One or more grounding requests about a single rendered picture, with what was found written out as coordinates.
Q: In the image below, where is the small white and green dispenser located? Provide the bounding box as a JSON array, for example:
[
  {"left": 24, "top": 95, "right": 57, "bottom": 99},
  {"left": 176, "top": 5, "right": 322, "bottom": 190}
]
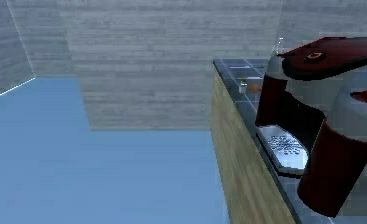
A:
[{"left": 238, "top": 77, "right": 249, "bottom": 95}]

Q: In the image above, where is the wooden counter with tiled top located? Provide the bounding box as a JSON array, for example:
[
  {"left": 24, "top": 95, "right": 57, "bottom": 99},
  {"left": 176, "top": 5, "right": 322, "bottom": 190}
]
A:
[{"left": 209, "top": 58, "right": 367, "bottom": 224}]

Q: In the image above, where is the clear glass bottle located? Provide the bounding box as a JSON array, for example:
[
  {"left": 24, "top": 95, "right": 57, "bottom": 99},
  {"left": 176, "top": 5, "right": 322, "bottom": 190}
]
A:
[{"left": 270, "top": 37, "right": 285, "bottom": 64}]

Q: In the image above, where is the red and grey coffee machine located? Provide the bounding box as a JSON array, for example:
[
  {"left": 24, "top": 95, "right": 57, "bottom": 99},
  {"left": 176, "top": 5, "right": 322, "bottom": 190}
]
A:
[{"left": 254, "top": 35, "right": 367, "bottom": 219}]

